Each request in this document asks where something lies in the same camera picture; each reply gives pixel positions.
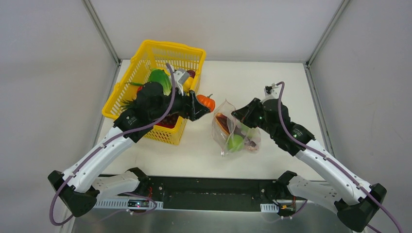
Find green apple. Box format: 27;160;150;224
227;134;244;152

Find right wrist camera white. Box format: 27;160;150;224
262;83;280;103

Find pineapple with green crown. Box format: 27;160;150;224
121;98;138;111

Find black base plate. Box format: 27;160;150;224
96;175;309;213

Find small orange pumpkin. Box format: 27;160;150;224
197;94;216;112

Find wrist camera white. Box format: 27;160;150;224
169;68;190;96
262;83;280;103

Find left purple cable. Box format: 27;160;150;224
49;63;177;227

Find yellow plastic basket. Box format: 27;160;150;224
102;40;212;145

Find green leafy bok choy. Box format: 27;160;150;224
148;69;172;96

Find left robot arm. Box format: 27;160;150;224
48;82;212;217

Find clear zip top bag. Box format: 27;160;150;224
211;100;261;157

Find light green cabbage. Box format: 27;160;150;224
241;124;259;139

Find purple cable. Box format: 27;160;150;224
277;81;405;233
49;63;177;227

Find brown orange sweet potato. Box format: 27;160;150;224
214;113;230;135

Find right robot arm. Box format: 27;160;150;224
231;98;387;233

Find dark purple grape bunch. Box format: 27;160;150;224
157;114;179;129

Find yellow bell pepper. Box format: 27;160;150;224
183;76;194;93

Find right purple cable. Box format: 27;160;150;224
277;81;405;233

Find dark purple plum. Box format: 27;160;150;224
187;70;196;78

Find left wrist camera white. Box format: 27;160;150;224
169;68;190;96

